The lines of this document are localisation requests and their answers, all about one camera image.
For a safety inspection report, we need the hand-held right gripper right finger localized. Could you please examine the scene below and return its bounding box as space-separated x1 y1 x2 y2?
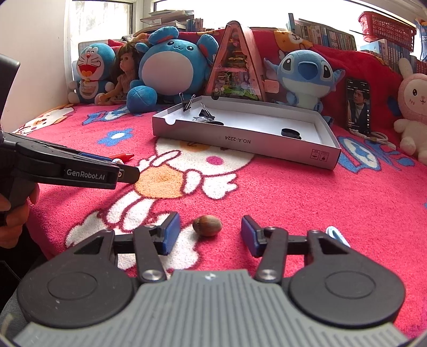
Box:
241 215 351 284

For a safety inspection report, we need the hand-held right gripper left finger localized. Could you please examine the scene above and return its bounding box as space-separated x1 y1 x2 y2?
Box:
72 211 181 284

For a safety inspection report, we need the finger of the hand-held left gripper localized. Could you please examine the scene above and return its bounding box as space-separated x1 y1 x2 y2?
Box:
117 164 141 183
50 147 124 165

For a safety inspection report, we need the brown hazelnut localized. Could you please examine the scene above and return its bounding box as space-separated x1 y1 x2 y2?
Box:
192 215 223 237

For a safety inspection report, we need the white cardboard box tray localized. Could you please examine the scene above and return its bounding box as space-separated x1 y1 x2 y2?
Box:
152 95 342 171

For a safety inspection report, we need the person's left hand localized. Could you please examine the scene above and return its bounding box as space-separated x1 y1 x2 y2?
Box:
0 183 41 249

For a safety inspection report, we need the pink cartoon printed blanket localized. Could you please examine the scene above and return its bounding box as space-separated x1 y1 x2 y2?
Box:
11 102 427 337

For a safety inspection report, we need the brown-haired doll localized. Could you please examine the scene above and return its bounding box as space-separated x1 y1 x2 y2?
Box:
95 43 142 107

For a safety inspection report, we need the blue robot cat plush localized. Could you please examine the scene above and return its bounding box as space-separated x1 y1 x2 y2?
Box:
68 43 116 105

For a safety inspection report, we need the blue and white clip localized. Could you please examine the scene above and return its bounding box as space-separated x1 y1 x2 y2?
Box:
325 226 351 248

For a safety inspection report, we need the round blue mouse plush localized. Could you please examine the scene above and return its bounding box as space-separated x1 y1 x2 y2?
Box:
126 26 220 114

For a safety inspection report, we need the person's grey clothing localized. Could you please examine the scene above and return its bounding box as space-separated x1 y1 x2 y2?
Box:
0 247 47 334

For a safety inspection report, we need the pink triangular miniature house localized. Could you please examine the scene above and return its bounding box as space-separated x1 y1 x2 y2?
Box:
203 21 281 102

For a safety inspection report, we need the stack of papers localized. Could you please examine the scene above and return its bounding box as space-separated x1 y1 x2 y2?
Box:
139 9 195 31

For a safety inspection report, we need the blue alien plush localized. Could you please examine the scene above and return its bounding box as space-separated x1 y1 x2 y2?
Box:
263 49 346 125

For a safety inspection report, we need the black smartphone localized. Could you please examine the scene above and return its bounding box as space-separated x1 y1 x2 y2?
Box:
345 77 371 135

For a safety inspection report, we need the pink bunny plush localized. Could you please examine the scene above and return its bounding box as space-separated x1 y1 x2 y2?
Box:
394 57 427 159

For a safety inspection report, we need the row of books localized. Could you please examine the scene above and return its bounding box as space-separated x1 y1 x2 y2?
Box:
287 13 427 76

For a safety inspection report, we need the red plastic basket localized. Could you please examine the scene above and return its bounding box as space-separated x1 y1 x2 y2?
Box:
358 11 417 52

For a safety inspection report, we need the blue paper bag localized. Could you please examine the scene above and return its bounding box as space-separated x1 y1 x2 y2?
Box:
414 18 427 62

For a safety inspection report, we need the white charging cable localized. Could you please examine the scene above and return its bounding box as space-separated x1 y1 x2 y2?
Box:
350 130 397 149

